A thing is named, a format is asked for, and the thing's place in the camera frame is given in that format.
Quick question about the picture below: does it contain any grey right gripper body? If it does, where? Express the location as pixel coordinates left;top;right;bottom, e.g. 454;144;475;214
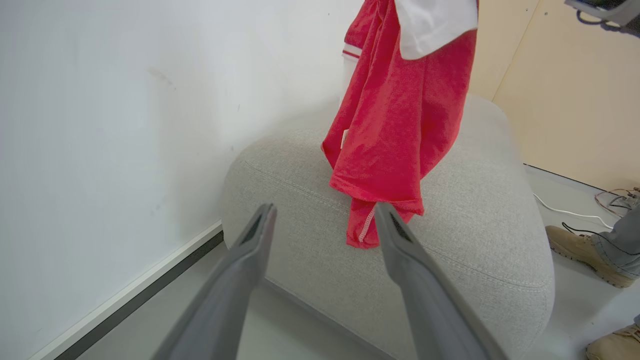
564;0;640;37

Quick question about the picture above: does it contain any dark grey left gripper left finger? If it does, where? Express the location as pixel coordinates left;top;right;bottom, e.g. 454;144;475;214
152;202;278;360

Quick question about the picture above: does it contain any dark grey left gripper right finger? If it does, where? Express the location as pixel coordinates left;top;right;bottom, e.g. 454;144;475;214
373;201;510;360

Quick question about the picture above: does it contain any red and white shirt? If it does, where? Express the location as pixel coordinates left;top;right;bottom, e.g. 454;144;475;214
321;0;480;250

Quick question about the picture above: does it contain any light grey fabric pouf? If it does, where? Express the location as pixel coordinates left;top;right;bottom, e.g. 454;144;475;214
220;94;556;360

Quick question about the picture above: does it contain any tan work boot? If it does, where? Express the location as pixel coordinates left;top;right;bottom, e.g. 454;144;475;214
545;225;637;289
586;322;640;360

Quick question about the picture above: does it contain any grey trouser leg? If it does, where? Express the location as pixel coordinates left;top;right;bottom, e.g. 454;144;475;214
591;202;640;280

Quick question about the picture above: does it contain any white floor cable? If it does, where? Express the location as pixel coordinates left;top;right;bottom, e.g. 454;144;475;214
532;192;615;231

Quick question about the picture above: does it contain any black thin floor cable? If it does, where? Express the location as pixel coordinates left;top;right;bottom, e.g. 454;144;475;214
561;222;608;238

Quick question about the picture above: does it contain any red thin floor cable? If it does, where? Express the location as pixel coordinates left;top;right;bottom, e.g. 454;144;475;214
594;188;640;217

